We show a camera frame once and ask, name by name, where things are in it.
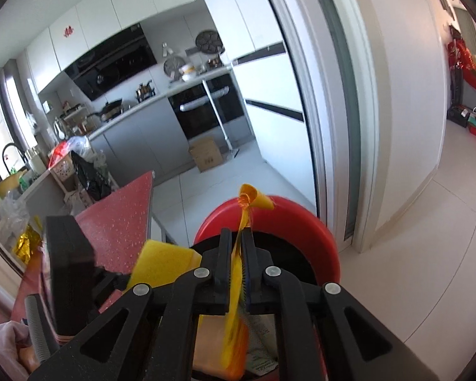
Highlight black kitchen faucet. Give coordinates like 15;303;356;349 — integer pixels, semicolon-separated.
1;143;30;175

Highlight red banner with text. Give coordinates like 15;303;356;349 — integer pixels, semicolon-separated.
447;25;476;105

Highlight round black muffin pan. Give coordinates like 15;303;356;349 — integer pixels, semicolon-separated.
195;29;225;55

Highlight yellow orange snack bag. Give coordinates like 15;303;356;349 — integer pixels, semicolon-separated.
193;183;274;380

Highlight clear plastic bag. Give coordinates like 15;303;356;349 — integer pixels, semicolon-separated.
0;190;30;250

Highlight black range hood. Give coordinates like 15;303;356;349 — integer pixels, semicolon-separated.
64;23;157;101

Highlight white upper cabinets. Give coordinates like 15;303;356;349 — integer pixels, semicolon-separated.
26;0;195;92

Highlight round grey trivet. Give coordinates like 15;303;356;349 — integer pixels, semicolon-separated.
163;56;186;81

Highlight black wok on stove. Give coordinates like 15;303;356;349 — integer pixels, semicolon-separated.
89;99;123;123

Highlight white stick vacuum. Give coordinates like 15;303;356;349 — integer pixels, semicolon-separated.
202;79;240;160

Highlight yellow basin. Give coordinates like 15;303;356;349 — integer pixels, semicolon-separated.
0;170;28;199

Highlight gold foil bag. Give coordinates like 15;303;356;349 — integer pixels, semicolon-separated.
12;224;42;265

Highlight steel pot with lid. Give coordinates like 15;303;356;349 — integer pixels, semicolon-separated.
135;80;155;103

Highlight pale green tall bottle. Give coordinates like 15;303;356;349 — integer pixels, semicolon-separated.
243;313;278;377

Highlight yellow sponge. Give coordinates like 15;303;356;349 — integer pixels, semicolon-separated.
126;240;202;291

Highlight white refrigerator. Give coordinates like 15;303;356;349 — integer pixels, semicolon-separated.
204;0;317;212

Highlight cardboard box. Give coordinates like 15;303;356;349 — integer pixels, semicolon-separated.
189;137;223;172

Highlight red plastic stool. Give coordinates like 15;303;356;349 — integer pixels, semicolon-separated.
192;195;340;286

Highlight black built-in oven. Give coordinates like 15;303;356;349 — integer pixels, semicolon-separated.
168;74;244;139

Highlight black garbage bag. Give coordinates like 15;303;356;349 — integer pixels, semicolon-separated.
70;151;111;201

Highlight beige perforated basket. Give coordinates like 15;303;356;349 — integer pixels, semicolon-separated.
50;154;75;182

